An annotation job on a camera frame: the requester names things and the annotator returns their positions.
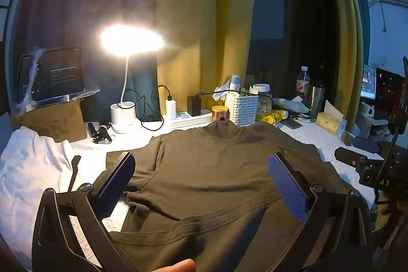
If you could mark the yellow tissue box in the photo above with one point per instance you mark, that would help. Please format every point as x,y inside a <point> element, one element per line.
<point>328,123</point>

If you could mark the white perforated basket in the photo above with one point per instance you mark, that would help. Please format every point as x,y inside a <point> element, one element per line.
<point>242,109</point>

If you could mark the steel tumbler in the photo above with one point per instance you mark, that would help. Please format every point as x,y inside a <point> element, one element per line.
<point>315,101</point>

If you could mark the blue white crumpled cloth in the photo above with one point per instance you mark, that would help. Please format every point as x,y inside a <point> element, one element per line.
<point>228,87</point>

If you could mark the white desk lamp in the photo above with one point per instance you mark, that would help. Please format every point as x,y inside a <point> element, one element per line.
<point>122,122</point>

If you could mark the narrow yellow curtain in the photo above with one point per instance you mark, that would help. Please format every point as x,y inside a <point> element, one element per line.
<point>347,20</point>

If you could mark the white textured bedspread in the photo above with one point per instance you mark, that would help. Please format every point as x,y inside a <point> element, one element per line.
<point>322,139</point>

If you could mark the yellow plastic bag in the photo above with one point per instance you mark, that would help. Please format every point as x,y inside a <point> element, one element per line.
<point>272,117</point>

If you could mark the wide yellow curtain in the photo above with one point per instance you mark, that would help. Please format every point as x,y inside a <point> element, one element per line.
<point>204,14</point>

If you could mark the white mug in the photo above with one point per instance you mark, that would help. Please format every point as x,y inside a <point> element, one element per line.
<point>366,109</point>

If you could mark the white charger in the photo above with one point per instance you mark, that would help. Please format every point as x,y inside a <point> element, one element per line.
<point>171,108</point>

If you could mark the crumpled clear plastic wrap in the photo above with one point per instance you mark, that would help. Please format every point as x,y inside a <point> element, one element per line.
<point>30,80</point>

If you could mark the white tablet stand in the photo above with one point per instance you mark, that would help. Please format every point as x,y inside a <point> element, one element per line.
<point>60,99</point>

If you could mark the clear water bottle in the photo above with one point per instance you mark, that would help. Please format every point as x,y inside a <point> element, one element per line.
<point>302,84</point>

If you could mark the white power strip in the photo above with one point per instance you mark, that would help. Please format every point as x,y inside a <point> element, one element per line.
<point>188,120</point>

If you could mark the white plastic bag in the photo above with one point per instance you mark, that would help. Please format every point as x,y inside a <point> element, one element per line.
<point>291,104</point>

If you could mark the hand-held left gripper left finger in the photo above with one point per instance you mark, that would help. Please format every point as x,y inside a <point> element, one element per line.
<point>116,176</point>

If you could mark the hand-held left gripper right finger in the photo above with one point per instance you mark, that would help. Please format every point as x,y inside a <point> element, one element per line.
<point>287,186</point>

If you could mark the small dark jar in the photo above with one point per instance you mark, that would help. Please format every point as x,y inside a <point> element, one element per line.
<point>347,138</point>

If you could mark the black charger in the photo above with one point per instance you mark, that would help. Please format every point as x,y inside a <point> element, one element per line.
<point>194,105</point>

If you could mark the lit computer monitor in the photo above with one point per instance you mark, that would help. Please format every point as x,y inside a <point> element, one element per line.
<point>369,82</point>

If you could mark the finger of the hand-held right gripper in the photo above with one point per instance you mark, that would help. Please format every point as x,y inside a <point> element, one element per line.
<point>347,156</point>

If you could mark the dark smartphone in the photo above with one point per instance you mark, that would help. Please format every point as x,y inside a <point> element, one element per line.
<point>291,123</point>

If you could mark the round tin with orange lid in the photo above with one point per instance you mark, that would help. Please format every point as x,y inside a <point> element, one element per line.
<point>220,114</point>

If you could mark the person's left hand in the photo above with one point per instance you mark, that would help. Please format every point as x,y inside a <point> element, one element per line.
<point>178,267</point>

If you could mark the brown cardboard box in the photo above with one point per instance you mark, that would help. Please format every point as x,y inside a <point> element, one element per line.
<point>54,122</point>

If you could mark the translucent plastic sleeve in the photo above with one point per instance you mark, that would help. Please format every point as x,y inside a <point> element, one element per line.
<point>87,90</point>

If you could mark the dark brown shirt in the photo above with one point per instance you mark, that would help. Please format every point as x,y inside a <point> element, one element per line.
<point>216,170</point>

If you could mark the black tablet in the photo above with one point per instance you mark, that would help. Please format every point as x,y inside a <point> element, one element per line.
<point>57,74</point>

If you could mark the dark computer screen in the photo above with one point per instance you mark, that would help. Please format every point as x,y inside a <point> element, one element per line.
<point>389,87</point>

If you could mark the white crumpled garment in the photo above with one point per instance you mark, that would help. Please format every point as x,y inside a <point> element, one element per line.
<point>28,163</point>

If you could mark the small black clip gadgets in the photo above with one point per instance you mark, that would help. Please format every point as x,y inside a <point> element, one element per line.
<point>100,133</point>

